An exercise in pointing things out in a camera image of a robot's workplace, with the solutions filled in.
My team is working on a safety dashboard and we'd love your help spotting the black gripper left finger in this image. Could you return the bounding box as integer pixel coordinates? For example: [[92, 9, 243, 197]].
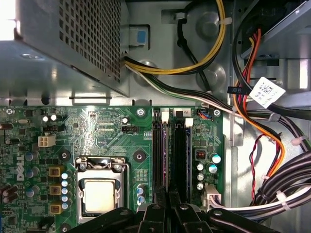
[[65, 186, 169, 233]]

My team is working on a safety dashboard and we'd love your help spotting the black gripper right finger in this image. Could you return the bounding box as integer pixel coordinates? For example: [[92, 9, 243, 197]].
[[169, 191, 276, 233]]

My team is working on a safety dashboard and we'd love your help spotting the black RAM slot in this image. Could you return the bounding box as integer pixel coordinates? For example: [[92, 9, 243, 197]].
[[173, 122, 184, 195], [153, 113, 162, 195]]

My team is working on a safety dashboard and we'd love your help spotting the RAM slot with white clip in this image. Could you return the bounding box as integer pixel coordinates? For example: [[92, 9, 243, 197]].
[[160, 110, 170, 195]]

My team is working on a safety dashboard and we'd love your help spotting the white board power connector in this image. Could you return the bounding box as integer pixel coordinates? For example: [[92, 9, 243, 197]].
[[203, 185, 223, 207]]

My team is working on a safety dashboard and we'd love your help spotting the metal locking lever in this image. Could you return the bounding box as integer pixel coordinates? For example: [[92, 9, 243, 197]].
[[121, 160, 130, 212]]

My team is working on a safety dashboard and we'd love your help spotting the silver CPU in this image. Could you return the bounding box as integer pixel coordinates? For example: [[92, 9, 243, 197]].
[[83, 179, 117, 214]]

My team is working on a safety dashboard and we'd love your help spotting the metal CPU socket cover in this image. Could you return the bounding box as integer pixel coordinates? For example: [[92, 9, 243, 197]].
[[74, 156, 130, 224]]

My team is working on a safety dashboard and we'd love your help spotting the green motherboard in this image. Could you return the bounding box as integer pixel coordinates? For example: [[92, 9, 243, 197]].
[[0, 105, 225, 233]]

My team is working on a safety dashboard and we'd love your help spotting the blue plastic latch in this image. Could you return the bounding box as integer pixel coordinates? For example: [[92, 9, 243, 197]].
[[128, 25, 149, 47]]

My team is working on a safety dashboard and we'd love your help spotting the black PC case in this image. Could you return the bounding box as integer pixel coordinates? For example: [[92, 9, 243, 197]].
[[0, 0, 311, 233]]

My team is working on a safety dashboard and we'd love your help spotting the grey power supply unit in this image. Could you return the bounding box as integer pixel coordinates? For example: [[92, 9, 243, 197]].
[[14, 0, 130, 98]]

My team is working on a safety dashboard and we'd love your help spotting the metal drive cage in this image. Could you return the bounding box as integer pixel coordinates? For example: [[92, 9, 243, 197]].
[[240, 0, 311, 108]]

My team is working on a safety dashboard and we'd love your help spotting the red black twisted wire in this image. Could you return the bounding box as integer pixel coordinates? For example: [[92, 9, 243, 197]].
[[249, 134, 277, 202]]

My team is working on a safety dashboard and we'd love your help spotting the black grey wire bundle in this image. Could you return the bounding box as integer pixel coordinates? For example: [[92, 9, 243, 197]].
[[252, 150, 311, 219]]

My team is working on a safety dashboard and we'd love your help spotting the orange red wire bundle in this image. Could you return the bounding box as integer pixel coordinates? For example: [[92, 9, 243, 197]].
[[233, 28, 285, 179]]

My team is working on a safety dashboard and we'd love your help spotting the white green black wire bundle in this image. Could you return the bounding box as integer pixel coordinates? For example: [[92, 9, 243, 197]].
[[124, 62, 244, 118]]

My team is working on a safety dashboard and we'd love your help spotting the white cable label tag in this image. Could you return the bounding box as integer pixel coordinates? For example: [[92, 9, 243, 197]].
[[248, 76, 286, 109]]

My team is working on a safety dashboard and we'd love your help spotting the thick black cable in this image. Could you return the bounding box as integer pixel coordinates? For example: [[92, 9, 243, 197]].
[[231, 20, 311, 117]]

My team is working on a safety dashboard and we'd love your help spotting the yellow black wire bundle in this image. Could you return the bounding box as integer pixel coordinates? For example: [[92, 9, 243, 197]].
[[124, 0, 227, 75]]

